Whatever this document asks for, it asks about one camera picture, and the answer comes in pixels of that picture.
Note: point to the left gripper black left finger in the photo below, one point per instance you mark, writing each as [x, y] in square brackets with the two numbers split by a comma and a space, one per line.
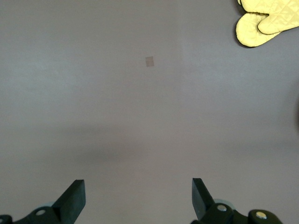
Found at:
[70, 203]

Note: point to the small brown tape marker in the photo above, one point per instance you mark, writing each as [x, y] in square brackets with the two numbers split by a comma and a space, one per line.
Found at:
[149, 61]

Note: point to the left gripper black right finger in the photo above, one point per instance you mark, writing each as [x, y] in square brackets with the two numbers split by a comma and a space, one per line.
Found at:
[203, 205]

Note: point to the yellow quilted oven mitt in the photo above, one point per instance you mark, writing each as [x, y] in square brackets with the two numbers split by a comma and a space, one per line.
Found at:
[250, 32]
[280, 14]

